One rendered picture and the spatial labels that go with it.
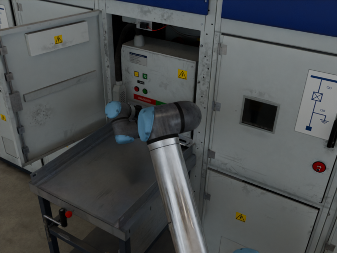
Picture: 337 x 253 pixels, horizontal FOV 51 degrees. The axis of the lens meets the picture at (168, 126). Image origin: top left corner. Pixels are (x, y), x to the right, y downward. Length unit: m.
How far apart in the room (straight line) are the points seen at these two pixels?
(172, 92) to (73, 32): 0.62
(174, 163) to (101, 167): 0.85
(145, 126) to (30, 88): 0.92
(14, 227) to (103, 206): 1.34
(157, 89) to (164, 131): 0.88
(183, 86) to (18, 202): 1.82
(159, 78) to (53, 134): 0.69
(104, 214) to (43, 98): 0.72
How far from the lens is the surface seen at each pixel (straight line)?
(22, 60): 1.91
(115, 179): 1.91
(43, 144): 2.15
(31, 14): 2.50
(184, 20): 1.79
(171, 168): 1.20
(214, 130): 1.90
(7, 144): 3.45
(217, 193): 2.13
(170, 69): 1.97
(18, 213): 3.10
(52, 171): 2.02
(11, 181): 3.43
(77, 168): 2.01
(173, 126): 1.23
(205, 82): 1.83
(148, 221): 1.85
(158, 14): 1.87
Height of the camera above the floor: 2.06
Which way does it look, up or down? 31 degrees down
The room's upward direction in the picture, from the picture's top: 2 degrees clockwise
